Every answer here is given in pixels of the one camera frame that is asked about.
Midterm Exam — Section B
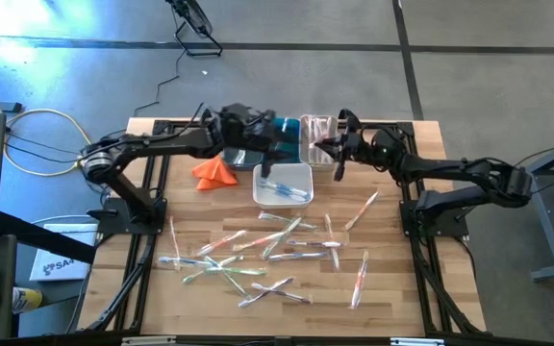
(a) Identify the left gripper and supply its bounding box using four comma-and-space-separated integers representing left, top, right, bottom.
214, 103, 302, 180

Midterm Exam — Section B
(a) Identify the yellow cable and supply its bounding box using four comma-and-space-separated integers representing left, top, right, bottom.
2, 108, 101, 177

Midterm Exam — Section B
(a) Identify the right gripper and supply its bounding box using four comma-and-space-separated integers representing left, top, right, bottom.
313, 128, 383, 183

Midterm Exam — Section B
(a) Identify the aluminium bracket strip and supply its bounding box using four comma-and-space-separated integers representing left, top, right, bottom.
121, 335, 177, 346
390, 337, 446, 346

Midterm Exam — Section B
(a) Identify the grey metal table frame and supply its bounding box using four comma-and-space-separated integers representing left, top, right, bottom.
500, 132, 554, 283

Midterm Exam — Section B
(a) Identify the yellow can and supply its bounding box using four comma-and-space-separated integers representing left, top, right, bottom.
11, 286, 44, 314

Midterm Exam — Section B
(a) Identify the white plastic handled bin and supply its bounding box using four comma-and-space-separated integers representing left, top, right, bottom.
252, 162, 315, 210

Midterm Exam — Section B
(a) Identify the teal plastic bin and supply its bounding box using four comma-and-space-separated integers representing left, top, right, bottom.
266, 116, 303, 164

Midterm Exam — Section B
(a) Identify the black floor cable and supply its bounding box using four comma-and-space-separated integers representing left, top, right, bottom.
132, 47, 185, 119

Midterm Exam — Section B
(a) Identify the blue toothbrush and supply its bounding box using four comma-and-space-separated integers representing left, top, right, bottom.
259, 178, 297, 194
262, 181, 310, 198
264, 185, 310, 202
267, 251, 330, 263
159, 256, 214, 269

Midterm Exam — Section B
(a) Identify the black clamp hook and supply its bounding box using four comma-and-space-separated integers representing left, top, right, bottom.
338, 108, 361, 127

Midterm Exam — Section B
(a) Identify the white printed box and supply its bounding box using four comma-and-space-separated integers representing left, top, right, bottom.
29, 223, 99, 283

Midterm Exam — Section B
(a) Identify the translucent cream plastic bin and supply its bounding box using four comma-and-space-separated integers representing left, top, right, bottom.
299, 113, 340, 172

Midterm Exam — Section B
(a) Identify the white wrapped toothbrush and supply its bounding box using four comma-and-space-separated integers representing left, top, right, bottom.
169, 215, 183, 271

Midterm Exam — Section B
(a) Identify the pile of wrapped toothbrushes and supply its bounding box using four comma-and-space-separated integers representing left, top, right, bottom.
79, 119, 488, 346

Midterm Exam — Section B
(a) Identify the black floor fan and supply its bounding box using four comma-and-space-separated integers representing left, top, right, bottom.
164, 0, 224, 58

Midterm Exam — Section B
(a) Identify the orange cloth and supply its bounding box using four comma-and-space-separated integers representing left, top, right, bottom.
191, 154, 239, 191

